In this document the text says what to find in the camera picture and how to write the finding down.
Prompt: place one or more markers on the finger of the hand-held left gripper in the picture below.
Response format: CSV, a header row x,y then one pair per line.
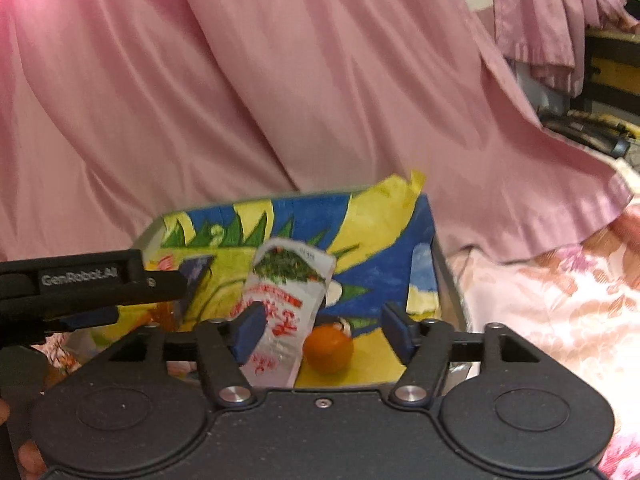
x,y
90,317
165,282

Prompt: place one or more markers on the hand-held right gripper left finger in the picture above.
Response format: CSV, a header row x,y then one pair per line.
x,y
250,332

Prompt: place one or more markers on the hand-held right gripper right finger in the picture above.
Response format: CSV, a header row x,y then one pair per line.
x,y
396,335

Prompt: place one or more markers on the grey shallow box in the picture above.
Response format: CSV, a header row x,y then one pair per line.
x,y
450,300

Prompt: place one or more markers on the white green pouch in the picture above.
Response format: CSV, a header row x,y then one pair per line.
x,y
287,280

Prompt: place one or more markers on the orange mandarin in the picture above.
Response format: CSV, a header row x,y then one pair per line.
x,y
327,350

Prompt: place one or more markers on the person's left hand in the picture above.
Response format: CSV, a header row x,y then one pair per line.
x,y
31,457

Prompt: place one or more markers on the grey tray with colourful liner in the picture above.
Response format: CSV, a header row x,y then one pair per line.
x,y
375,240

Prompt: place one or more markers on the large pink sheet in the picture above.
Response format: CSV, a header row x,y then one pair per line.
x,y
250,85

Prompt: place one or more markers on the pink window curtains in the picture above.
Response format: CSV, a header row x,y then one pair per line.
x,y
540,25

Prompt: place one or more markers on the yellow black cabinet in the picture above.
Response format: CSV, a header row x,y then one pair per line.
x,y
615,67

